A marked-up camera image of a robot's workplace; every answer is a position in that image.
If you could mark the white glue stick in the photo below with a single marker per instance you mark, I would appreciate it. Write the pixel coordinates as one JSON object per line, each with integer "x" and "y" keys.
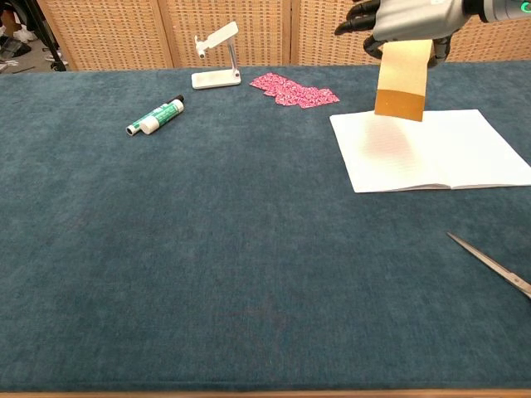
{"x": 148, "y": 124}

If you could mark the pink patterned paper card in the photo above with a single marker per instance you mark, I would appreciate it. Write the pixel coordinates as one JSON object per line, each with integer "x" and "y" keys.
{"x": 267, "y": 81}
{"x": 321, "y": 98}

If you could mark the pink patterned cloth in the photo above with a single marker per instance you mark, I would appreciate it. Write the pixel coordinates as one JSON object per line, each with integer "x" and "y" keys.
{"x": 290, "y": 94}

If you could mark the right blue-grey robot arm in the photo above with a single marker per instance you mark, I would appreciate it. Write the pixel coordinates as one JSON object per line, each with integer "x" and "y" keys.
{"x": 506, "y": 8}

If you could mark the wicker folding screen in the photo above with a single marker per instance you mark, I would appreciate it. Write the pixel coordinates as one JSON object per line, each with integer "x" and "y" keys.
{"x": 249, "y": 33}

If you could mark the teal carpet table cover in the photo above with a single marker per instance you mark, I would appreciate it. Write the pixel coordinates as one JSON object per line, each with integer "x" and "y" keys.
{"x": 166, "y": 248}

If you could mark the white notebook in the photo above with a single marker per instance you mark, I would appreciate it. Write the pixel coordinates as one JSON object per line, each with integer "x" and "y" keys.
{"x": 456, "y": 157}

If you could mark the black tripod stand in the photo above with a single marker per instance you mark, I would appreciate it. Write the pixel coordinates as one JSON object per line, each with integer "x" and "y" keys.
{"x": 45, "y": 35}

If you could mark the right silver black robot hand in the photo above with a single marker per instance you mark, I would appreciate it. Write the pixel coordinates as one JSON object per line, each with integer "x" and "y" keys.
{"x": 415, "y": 20}

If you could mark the white phone stand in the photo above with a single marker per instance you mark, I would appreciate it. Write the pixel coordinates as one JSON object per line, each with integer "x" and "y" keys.
{"x": 215, "y": 79}

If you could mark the white shoe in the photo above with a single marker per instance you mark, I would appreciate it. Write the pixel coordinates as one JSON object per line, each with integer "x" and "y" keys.
{"x": 25, "y": 35}

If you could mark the green marker pen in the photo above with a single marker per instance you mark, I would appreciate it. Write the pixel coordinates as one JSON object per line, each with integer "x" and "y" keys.
{"x": 136, "y": 125}

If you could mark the brown card tag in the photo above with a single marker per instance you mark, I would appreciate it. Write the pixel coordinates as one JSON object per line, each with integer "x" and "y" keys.
{"x": 402, "y": 83}

